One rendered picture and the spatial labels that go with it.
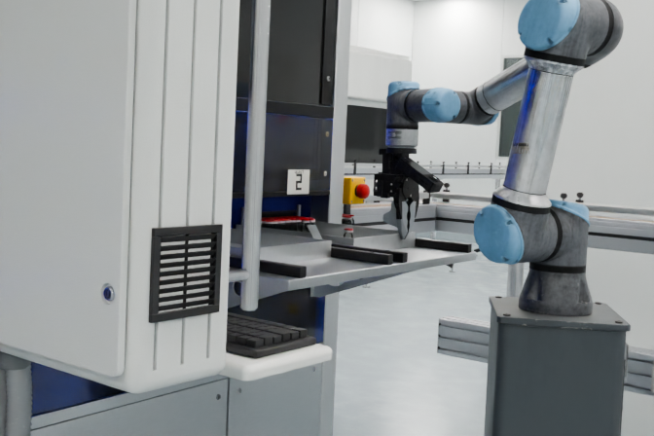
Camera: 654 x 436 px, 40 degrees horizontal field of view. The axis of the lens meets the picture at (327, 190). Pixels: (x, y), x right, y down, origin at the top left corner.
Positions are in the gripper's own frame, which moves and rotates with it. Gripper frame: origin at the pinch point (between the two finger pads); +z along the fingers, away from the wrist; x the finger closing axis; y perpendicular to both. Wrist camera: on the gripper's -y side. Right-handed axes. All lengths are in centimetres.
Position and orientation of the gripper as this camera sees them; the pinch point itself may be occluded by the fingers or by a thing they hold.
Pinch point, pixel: (406, 234)
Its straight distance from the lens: 209.9
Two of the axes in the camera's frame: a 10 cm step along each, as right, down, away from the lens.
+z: -0.3, 10.0, 0.4
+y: -8.0, -0.5, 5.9
